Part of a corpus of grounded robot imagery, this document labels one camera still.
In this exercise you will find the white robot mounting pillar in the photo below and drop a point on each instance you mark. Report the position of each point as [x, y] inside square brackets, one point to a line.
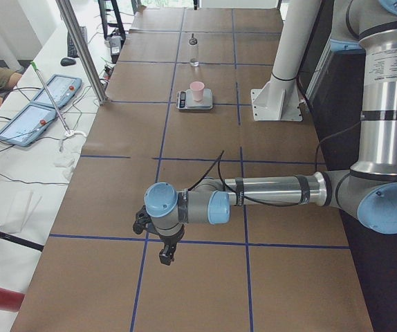
[279, 99]

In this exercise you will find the blue teach pendant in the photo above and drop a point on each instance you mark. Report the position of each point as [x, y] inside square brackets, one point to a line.
[62, 88]
[29, 124]

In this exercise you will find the lower blue teach pendant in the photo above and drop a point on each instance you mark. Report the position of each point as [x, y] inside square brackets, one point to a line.
[29, 124]

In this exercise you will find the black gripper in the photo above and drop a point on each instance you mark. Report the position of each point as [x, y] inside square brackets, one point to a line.
[169, 239]

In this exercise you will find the pink plastic cup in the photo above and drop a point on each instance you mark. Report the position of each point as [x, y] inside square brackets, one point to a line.
[197, 89]

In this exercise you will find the black computer mouse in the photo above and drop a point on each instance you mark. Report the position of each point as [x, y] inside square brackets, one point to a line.
[67, 61]

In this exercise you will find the clear glass sauce bottle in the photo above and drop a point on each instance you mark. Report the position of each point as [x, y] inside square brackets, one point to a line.
[193, 47]

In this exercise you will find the grey digital kitchen scale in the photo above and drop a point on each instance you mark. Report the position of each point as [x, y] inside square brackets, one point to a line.
[186, 102]

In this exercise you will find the black keyboard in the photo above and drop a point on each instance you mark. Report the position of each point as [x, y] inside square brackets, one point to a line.
[71, 48]

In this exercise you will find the upper blue teach pendant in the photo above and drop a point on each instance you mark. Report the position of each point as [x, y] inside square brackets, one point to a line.
[62, 88]

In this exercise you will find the metal rod green tip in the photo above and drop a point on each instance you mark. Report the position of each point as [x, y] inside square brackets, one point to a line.
[68, 131]

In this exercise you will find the aluminium frame post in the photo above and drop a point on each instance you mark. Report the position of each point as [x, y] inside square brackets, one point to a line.
[71, 22]

